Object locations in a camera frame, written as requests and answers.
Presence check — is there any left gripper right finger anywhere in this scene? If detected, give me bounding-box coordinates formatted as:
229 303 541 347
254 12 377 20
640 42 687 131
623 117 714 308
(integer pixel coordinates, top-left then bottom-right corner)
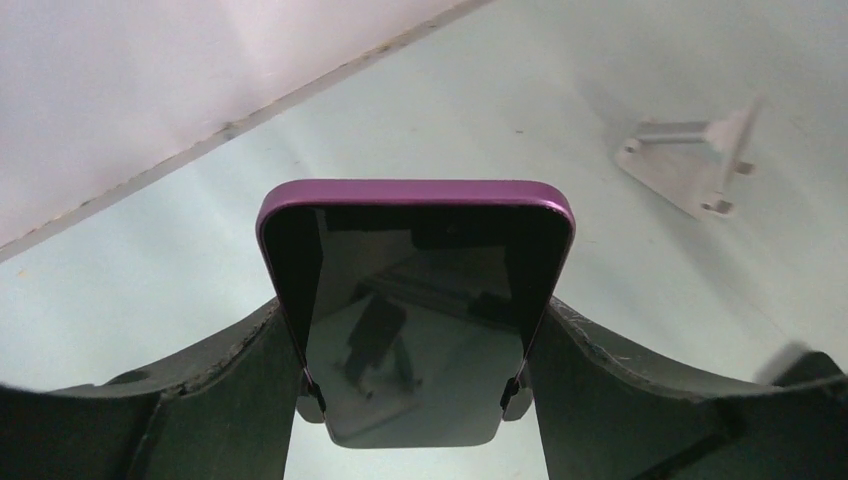
529 299 847 479

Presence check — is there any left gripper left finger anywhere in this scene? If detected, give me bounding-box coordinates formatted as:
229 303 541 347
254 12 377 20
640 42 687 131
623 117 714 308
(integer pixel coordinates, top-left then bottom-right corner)
1 300 302 479

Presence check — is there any phone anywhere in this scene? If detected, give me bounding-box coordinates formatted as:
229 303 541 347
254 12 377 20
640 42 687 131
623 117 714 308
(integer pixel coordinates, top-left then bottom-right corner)
255 179 576 449

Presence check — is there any black round-base phone stand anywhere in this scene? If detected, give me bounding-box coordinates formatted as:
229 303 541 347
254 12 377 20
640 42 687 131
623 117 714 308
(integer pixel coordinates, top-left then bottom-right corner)
296 373 533 424

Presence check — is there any black wedge phone stand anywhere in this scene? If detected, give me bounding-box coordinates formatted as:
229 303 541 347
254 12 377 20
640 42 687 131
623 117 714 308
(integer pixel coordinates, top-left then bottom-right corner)
754 342 844 387

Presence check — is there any white folding phone stand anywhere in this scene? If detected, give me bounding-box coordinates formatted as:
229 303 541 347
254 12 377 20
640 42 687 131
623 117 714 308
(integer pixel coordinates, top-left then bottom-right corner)
614 96 764 219

